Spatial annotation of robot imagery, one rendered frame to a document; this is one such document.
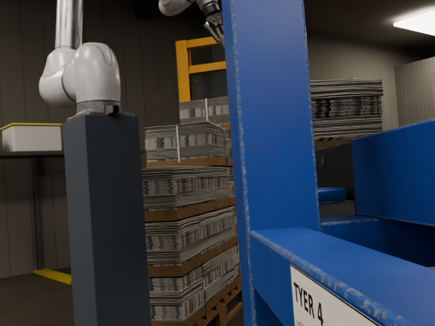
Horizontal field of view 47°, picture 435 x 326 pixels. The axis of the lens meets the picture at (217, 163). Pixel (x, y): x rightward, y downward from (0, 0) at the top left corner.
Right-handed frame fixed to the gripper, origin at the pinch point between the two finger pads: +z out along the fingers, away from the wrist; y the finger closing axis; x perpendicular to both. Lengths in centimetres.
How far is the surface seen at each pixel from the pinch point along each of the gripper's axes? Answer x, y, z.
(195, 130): -40, 23, 25
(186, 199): 2, 46, 56
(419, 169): 179, 40, 58
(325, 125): 79, 5, 51
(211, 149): -38, 20, 38
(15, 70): -277, 122, -119
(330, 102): 79, 1, 45
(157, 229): 10, 62, 62
